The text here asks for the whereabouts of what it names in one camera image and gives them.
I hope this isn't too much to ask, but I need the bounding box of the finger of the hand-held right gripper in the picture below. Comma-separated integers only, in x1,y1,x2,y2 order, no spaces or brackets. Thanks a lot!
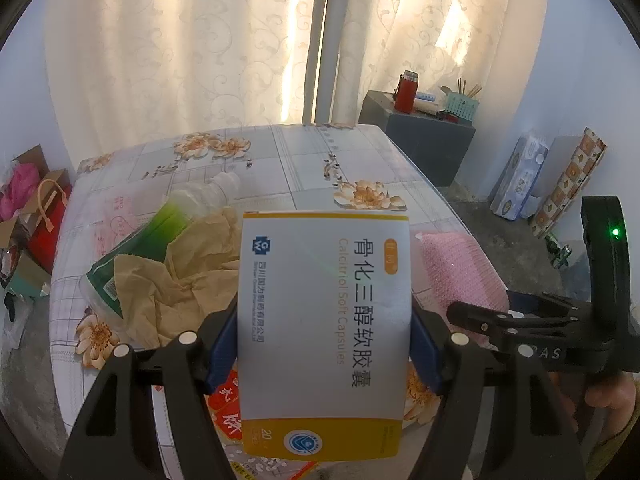
446,301,556,347
507,289,596,319

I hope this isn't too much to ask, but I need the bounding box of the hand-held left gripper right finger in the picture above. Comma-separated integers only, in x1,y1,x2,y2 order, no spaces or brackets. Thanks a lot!
407,305,587,480

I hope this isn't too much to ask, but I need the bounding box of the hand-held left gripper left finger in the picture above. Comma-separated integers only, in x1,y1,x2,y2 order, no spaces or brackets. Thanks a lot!
59,305,240,480

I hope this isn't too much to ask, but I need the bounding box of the clear snack bag red label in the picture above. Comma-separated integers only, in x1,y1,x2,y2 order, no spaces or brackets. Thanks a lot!
207,370,321,480

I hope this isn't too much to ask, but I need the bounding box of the pink sponge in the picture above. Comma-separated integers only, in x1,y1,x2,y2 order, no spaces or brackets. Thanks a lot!
411,230,511,351

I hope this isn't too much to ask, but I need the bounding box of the brown paper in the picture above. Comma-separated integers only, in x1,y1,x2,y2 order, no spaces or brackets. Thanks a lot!
114,206,243,348

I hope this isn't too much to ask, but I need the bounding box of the white yellow medicine box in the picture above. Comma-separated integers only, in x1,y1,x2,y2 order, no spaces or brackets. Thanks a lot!
236,211,413,461

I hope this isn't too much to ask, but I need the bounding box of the green plastic bottle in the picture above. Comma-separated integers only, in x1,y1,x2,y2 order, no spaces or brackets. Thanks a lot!
79,172,241,318

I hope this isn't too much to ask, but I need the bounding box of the person's right hand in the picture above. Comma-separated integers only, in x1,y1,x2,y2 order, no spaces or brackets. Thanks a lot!
582,372,640,461

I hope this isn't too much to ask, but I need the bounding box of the green toy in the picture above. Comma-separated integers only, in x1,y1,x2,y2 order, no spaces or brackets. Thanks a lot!
545,232,571,267

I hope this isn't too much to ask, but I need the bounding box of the blue white tissue pack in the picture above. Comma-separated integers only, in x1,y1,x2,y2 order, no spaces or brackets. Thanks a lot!
490,135,549,221

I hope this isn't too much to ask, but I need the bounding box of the white cardboard box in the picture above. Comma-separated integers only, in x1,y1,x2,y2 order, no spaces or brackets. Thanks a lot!
520,135,583,218

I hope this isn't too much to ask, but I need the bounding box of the grey cabinet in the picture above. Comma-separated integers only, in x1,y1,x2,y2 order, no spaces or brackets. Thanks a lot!
357,90,476,188

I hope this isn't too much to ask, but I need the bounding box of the low table with floral cloth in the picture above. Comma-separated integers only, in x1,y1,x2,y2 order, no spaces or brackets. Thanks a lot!
49,124,501,480

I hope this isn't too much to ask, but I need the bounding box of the green pen holder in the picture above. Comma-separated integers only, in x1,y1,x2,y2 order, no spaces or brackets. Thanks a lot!
444,91,480,126

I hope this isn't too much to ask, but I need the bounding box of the white plastic bag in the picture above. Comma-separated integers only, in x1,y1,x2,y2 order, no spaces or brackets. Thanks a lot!
5,300,31,348

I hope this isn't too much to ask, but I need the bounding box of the teal box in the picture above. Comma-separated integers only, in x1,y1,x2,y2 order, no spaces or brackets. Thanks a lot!
0,247,51,301

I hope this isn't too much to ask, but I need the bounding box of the red gift bag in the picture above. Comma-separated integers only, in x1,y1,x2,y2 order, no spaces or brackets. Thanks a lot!
20,180,71,273

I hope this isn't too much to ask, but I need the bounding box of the red thermos bottle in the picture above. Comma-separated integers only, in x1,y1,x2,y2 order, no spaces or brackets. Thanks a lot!
394,70,418,113

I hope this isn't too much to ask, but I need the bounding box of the pink plush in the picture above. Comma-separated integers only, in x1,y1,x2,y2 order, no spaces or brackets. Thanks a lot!
0,165,41,216

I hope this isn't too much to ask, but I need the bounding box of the brown cardboard box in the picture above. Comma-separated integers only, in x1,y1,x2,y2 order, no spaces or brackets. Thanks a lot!
0,145,71,221

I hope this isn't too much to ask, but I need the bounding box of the cream patterned curtain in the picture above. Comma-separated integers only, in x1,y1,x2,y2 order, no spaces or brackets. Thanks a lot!
42,0,321,161
332,0,516,141

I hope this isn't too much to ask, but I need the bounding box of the grey window post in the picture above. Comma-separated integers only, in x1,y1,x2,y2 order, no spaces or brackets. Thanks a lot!
301,0,351,126

